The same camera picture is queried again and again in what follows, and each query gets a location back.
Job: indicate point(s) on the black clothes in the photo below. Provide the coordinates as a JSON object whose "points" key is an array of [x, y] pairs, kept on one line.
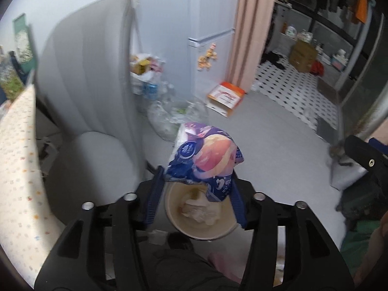
{"points": [[274, 60]]}

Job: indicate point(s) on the blue label water bottle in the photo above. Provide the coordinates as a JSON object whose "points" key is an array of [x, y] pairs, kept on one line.
{"points": [[150, 89]]}

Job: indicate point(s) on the pink curtain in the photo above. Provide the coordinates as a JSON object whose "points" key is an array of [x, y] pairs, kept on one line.
{"points": [[251, 30]]}

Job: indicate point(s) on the dark cloth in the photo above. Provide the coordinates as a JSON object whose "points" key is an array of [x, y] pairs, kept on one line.
{"points": [[360, 203]]}

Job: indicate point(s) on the orange and white cardboard box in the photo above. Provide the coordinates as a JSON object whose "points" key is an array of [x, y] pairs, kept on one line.
{"points": [[225, 98]]}

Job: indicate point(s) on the small yellow cardboard box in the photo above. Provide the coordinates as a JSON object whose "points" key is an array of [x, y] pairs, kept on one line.
{"points": [[140, 66]]}

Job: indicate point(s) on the beige round bin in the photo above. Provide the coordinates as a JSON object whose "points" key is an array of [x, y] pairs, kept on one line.
{"points": [[197, 229]]}

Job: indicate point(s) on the clear plastic bag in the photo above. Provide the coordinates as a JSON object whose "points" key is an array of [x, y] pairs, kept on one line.
{"points": [[169, 118]]}

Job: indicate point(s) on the grey floor mat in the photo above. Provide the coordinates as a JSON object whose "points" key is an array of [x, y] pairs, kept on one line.
{"points": [[327, 130]]}

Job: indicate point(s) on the orange hanging cloth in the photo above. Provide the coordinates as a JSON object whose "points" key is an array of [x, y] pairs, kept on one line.
{"points": [[361, 3]]}

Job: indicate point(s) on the fridge magnets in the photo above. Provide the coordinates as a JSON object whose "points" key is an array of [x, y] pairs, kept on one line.
{"points": [[207, 57]]}

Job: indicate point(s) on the purple snack wrapper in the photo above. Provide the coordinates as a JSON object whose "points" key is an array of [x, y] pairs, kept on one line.
{"points": [[206, 154]]}

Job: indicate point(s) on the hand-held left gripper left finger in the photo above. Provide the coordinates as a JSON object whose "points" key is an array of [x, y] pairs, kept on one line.
{"points": [[153, 200]]}

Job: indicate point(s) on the light blue box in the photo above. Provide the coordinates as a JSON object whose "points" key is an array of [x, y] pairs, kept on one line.
{"points": [[338, 63]]}

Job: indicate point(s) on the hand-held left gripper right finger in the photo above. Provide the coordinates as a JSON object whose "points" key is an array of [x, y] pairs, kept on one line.
{"points": [[239, 209]]}

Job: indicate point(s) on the crumpled white tissue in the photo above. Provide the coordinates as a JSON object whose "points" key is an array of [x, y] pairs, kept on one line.
{"points": [[200, 212]]}

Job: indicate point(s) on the white refrigerator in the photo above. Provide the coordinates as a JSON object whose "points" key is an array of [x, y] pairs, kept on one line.
{"points": [[212, 12]]}

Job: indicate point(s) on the grey upholstered chair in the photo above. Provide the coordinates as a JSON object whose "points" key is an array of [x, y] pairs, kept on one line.
{"points": [[91, 81]]}

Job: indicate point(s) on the person's right forearm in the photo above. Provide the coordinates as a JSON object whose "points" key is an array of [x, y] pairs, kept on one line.
{"points": [[374, 254]]}

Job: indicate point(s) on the green box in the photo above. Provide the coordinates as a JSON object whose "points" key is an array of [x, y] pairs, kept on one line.
{"points": [[24, 42]]}

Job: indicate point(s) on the red bag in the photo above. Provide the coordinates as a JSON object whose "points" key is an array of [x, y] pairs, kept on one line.
{"points": [[317, 68]]}

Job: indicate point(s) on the brown cardboard box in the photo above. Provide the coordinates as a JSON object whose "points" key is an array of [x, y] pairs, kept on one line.
{"points": [[303, 54]]}

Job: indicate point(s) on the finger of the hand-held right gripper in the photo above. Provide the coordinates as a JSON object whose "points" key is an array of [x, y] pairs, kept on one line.
{"points": [[369, 160]]}

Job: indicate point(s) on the green cloth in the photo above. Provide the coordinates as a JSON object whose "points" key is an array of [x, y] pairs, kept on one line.
{"points": [[354, 236]]}

